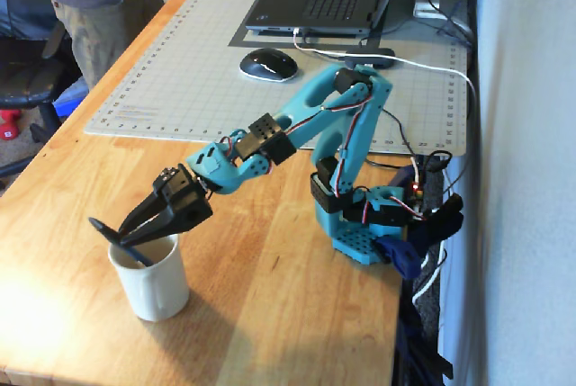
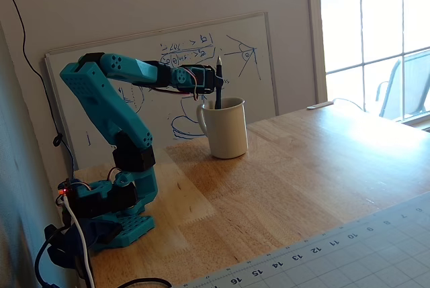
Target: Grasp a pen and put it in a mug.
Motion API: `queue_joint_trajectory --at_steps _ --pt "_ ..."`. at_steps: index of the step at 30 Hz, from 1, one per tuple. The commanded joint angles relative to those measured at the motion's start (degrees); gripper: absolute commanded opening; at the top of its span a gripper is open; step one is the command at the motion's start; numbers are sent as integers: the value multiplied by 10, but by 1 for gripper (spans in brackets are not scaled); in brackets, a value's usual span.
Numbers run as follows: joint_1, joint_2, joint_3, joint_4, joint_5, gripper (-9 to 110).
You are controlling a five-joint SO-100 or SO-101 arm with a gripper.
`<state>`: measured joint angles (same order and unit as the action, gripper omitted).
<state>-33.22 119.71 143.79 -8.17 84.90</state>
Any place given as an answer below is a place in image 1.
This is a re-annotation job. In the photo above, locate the black usb hub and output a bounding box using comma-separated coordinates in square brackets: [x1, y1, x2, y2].
[344, 47, 397, 70]

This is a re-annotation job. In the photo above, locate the white ceramic mug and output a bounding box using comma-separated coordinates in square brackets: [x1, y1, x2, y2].
[107, 232, 191, 323]

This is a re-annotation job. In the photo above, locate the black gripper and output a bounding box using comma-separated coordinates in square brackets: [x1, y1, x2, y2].
[118, 163, 214, 247]

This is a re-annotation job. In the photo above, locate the dark pen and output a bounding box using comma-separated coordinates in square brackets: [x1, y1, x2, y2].
[87, 216, 155, 268]

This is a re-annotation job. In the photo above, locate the dark blue table clamp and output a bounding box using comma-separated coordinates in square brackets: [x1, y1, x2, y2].
[373, 164, 465, 281]

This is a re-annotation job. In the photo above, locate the black computer mouse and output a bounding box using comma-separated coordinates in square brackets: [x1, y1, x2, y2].
[238, 47, 300, 84]

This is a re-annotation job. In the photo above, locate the red dumbbell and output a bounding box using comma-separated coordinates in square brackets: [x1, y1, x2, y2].
[0, 108, 23, 141]

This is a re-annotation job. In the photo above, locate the white usb cable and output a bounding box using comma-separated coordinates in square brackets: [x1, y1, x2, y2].
[292, 28, 479, 307]

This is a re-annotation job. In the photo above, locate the grey gridded cutting mat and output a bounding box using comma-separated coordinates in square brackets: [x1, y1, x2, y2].
[84, 0, 470, 157]

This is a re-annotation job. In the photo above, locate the thin black cable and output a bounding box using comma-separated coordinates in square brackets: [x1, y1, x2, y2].
[364, 106, 454, 175]

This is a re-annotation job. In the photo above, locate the person in grey shirt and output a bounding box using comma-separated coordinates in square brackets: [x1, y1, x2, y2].
[43, 0, 167, 91]

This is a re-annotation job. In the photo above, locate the black office chair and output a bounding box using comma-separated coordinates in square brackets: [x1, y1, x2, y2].
[0, 21, 69, 180]

